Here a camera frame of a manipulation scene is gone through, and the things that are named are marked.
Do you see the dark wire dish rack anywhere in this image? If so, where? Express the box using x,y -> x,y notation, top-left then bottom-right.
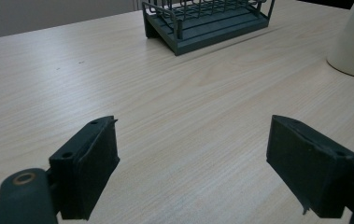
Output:
141,0 -> 276,57

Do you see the white upturned bowl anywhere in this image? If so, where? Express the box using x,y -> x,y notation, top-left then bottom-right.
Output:
326,0 -> 354,80

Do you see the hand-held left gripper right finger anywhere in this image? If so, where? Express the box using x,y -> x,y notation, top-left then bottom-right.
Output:
265,114 -> 354,219

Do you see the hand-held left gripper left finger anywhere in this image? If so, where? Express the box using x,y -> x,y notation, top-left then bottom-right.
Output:
49,115 -> 120,221

